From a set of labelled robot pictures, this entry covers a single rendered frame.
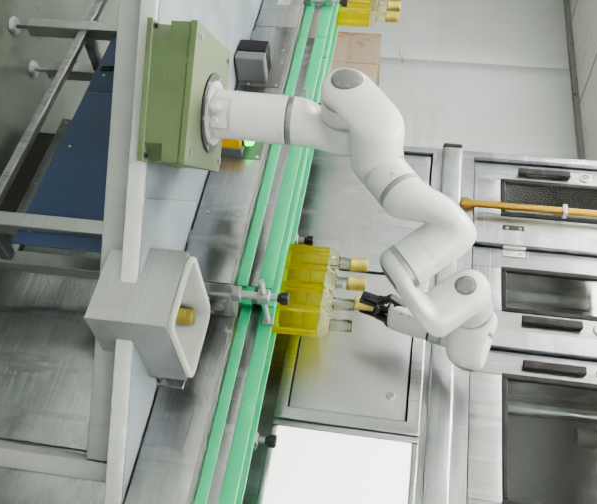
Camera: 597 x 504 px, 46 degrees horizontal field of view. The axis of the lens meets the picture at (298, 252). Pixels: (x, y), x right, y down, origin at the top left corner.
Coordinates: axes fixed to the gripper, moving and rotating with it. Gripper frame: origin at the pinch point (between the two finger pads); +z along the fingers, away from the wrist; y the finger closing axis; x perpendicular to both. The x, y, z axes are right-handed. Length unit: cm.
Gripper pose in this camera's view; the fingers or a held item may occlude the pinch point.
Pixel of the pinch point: (369, 303)
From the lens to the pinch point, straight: 167.6
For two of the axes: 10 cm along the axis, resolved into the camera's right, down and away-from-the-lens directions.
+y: -0.6, -5.8, -8.1
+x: -4.1, 7.6, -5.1
